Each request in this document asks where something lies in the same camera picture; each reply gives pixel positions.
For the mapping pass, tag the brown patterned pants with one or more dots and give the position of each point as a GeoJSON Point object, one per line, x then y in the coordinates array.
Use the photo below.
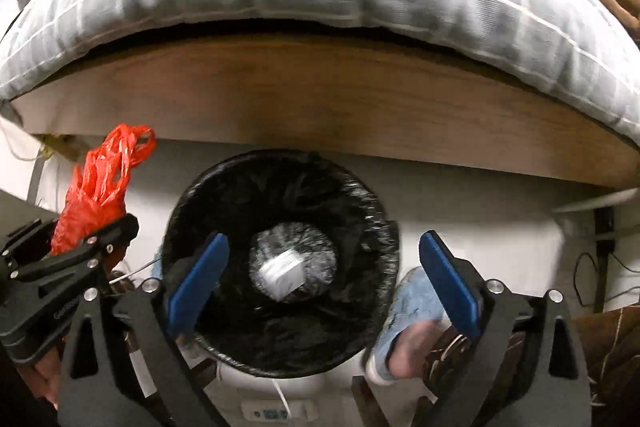
{"type": "Point", "coordinates": [610, 347]}

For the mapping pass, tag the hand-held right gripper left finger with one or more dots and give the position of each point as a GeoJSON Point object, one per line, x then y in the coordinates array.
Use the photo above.
{"type": "Point", "coordinates": [197, 282]}

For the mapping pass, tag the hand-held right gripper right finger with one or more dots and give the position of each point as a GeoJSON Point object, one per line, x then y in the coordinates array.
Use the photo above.
{"type": "Point", "coordinates": [450, 287]}

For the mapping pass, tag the grey wrapped bundle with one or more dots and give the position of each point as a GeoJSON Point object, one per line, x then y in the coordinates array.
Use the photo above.
{"type": "Point", "coordinates": [292, 257]}

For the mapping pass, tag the blue slipper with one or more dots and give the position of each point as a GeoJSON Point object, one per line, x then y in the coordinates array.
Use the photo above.
{"type": "Point", "coordinates": [410, 302]}

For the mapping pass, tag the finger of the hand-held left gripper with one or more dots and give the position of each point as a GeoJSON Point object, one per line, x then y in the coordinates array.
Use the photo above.
{"type": "Point", "coordinates": [22, 239]}
{"type": "Point", "coordinates": [100, 244]}

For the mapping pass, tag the red plastic bag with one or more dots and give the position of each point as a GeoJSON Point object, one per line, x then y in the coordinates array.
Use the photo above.
{"type": "Point", "coordinates": [95, 187]}

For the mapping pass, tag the black lined waste bin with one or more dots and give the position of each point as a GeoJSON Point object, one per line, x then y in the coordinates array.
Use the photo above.
{"type": "Point", "coordinates": [225, 197]}

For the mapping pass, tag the person's left hand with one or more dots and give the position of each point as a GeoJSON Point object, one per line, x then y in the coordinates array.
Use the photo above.
{"type": "Point", "coordinates": [47, 372]}

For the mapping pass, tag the white power strip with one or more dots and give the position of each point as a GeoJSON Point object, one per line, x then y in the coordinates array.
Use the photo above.
{"type": "Point", "coordinates": [280, 411]}

